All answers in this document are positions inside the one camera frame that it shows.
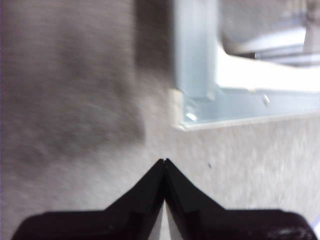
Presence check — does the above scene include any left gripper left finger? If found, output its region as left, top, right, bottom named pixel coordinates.
left=11, top=158, right=165, bottom=240

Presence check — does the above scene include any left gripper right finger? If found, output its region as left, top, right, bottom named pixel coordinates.
left=164, top=157, right=318, bottom=240

